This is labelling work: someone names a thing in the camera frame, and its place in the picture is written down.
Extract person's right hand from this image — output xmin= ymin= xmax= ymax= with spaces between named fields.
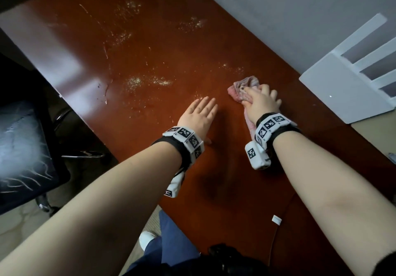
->
xmin=241 ymin=84 xmax=283 ymax=126

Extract person's left hand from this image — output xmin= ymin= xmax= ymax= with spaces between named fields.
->
xmin=177 ymin=96 xmax=219 ymax=145

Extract pink cleaning cloth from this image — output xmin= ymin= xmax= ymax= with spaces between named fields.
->
xmin=227 ymin=76 xmax=264 ymax=143

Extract black office chair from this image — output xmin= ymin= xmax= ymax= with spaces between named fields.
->
xmin=0 ymin=53 xmax=107 ymax=216

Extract person's right forearm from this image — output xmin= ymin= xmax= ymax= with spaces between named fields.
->
xmin=273 ymin=130 xmax=396 ymax=276

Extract person's left forearm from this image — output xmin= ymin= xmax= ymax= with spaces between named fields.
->
xmin=0 ymin=142 xmax=183 ymax=276

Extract right wrist marker band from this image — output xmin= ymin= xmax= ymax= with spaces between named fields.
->
xmin=254 ymin=113 xmax=302 ymax=149

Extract wrist marker band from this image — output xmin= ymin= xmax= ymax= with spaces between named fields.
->
xmin=151 ymin=126 xmax=205 ymax=170
xmin=254 ymin=113 xmax=302 ymax=149

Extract left wrist marker band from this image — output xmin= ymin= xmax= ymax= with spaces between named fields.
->
xmin=151 ymin=126 xmax=205 ymax=170

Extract red wooden table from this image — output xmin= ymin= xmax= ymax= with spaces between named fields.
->
xmin=0 ymin=0 xmax=396 ymax=276

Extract white router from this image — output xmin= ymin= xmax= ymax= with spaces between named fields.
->
xmin=299 ymin=13 xmax=396 ymax=124

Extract beige box device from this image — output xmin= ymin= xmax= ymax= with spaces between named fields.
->
xmin=351 ymin=109 xmax=396 ymax=162

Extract blue trousers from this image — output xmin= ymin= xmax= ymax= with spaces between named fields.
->
xmin=123 ymin=209 xmax=202 ymax=276

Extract white shoe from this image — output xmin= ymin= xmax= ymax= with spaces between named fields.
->
xmin=139 ymin=231 xmax=158 ymax=252

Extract black waist pack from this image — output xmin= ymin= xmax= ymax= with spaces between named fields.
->
xmin=173 ymin=243 xmax=273 ymax=276

